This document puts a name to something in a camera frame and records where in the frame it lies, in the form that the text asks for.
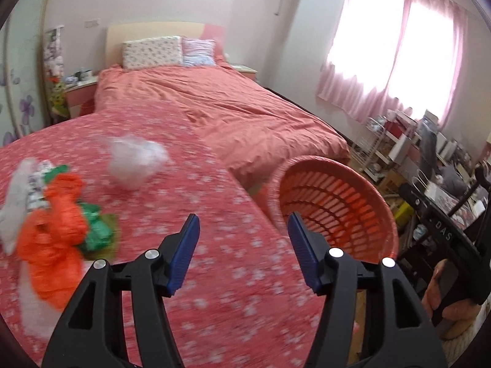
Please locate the white floral pillow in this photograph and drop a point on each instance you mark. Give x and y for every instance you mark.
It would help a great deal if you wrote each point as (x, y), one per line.
(152, 52)

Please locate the white plastic bag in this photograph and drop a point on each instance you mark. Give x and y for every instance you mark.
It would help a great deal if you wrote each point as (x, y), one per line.
(22, 184)

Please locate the white wire rack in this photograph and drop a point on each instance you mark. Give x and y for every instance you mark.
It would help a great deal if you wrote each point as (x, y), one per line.
(364, 148)

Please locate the olive green plastic bag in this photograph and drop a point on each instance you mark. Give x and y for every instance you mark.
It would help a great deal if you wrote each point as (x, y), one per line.
(102, 240)

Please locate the floral glass wardrobe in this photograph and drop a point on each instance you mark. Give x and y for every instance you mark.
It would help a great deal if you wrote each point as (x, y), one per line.
(23, 109)

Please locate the small red waste bin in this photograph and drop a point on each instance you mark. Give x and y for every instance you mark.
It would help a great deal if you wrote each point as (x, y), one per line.
(87, 107)

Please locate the pink striped pillow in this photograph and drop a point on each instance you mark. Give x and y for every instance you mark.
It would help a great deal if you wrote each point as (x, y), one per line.
(198, 52)

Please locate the beige wooden headboard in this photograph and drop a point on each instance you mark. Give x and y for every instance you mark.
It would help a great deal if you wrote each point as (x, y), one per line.
(117, 34)

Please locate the orange plastic bag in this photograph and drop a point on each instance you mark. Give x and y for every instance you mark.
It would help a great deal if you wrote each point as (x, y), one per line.
(48, 242)

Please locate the white plastic wad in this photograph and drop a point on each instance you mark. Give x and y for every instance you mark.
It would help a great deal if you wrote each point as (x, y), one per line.
(133, 160)

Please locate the clear bubble wrap sheet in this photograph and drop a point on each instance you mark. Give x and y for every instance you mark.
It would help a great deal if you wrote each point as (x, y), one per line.
(38, 317)

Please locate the plush toy display tube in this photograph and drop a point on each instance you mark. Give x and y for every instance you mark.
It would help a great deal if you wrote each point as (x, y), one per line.
(54, 73)

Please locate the pink window curtain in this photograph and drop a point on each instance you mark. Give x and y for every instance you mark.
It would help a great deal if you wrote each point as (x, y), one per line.
(395, 55)

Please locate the salmon pink duvet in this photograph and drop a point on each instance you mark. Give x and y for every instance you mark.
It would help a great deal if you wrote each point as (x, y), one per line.
(250, 129)

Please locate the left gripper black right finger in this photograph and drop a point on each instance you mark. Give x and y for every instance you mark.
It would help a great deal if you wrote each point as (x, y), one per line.
(397, 330)

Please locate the pink white nightstand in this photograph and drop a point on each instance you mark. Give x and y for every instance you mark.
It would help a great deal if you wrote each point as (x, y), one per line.
(80, 93)

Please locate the right bedside nightstand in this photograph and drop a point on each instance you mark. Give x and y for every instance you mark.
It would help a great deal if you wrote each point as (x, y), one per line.
(245, 71)

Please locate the red floral bed quilt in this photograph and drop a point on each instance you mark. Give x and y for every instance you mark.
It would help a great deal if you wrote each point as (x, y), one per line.
(244, 302)

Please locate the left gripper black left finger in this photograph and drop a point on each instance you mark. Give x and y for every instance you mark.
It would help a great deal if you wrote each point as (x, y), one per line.
(117, 318)

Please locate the red plastic laundry basket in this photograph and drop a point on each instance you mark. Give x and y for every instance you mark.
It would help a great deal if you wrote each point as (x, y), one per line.
(335, 201)

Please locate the cluttered white shelf unit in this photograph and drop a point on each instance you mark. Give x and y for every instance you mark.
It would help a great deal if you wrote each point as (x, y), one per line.
(415, 158)

